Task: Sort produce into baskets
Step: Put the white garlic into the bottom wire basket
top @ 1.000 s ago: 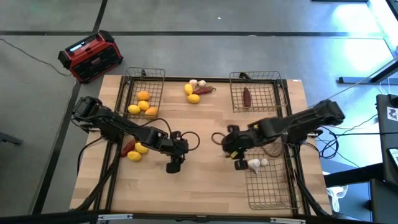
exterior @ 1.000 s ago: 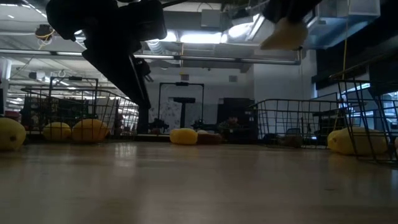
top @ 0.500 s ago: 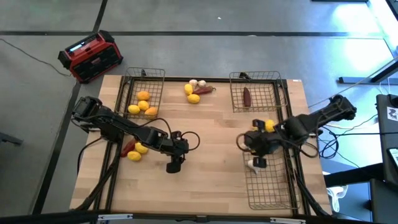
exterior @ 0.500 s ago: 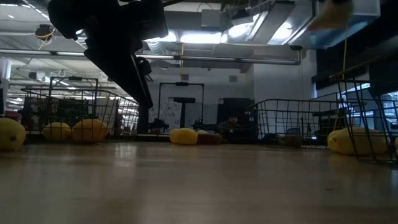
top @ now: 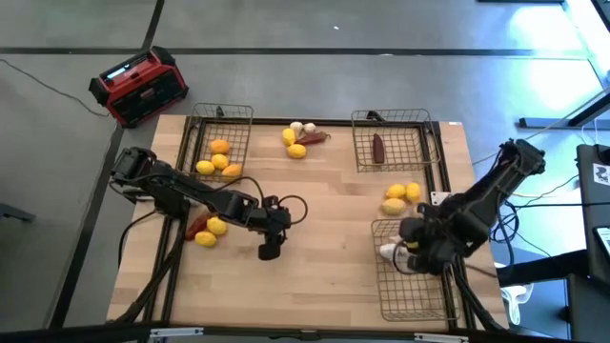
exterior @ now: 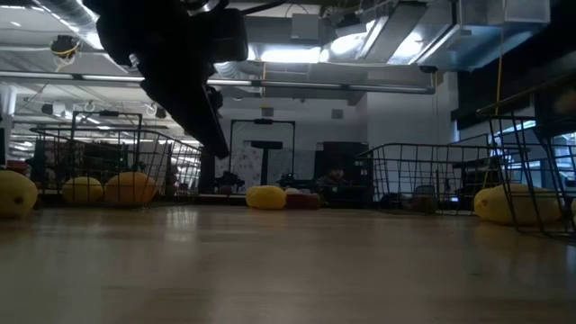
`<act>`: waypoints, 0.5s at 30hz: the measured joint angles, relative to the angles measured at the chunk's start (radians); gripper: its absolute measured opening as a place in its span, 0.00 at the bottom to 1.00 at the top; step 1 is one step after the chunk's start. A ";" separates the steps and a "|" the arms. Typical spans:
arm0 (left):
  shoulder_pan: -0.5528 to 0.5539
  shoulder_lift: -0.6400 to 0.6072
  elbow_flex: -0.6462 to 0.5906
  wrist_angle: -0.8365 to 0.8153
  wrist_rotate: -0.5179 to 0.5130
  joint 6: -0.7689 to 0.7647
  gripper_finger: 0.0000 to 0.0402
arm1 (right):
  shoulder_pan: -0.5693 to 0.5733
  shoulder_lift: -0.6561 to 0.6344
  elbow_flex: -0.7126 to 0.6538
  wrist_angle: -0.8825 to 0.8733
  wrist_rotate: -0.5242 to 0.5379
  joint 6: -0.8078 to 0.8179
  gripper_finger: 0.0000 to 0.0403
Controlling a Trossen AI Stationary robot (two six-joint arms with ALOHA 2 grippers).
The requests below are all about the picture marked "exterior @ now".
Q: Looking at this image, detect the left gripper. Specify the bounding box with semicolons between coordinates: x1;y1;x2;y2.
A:
96;0;230;160

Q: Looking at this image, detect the orange mango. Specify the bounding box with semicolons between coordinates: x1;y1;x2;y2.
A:
103;171;158;207

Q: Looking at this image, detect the dark red chili pepper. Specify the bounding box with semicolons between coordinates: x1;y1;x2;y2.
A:
283;192;322;211

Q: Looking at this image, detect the black pillar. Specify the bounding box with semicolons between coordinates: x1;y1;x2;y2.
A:
199;146;217;195

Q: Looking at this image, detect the black T-shaped stand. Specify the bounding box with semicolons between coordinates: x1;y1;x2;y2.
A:
249;139;284;186

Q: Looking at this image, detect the bright ceiling light panel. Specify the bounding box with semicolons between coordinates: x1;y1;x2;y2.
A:
259;46;323;65

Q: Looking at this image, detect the grey ceiling junction box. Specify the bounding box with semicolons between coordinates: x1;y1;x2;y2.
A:
290;13;321;41

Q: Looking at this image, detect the black cabinet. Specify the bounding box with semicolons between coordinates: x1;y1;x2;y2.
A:
313;140;371;193

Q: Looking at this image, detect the long horizontal ceiling pipe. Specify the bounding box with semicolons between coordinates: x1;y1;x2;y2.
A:
0;70;437;95

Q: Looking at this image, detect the black background rig frame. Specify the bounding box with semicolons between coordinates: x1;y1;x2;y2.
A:
228;118;297;188

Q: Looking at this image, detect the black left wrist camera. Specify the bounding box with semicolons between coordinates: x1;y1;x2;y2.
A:
197;7;249;64

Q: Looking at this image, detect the wire mesh basket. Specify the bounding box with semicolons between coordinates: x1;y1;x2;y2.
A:
354;142;518;213
29;126;203;209
475;74;576;240

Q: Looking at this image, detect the yellow hanging cord reel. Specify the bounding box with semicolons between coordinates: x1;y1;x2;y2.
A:
49;34;82;60

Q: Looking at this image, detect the round silver ventilation duct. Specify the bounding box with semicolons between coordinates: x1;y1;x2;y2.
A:
38;0;105;77

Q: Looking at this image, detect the yellow hanging cable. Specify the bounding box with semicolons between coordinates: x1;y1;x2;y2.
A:
493;24;505;116

